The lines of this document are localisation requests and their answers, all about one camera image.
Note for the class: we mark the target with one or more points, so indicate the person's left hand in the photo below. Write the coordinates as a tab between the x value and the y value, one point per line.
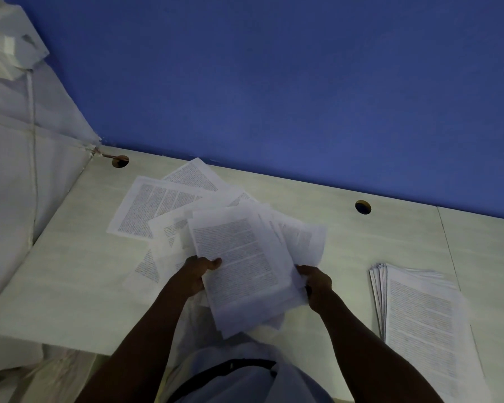
193	274

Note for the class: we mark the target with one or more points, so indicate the person's right hand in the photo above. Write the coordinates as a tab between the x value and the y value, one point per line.
319	289

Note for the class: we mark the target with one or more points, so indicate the printed paper bundle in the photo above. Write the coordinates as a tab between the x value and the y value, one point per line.
239	256

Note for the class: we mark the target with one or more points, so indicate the spread of printed papers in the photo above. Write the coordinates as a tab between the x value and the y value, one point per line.
147	205

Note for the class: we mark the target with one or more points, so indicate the neat stack of printed sheets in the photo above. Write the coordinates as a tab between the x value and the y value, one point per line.
428	323

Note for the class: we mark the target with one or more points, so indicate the person's right forearm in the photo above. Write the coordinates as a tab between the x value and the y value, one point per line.
374	356

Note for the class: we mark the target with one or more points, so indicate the person's left forearm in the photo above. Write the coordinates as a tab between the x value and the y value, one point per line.
138	352

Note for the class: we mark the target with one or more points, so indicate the white shirt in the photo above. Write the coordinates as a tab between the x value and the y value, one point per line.
243	386

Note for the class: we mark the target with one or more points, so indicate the white plug adapter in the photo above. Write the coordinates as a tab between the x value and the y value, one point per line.
8	50

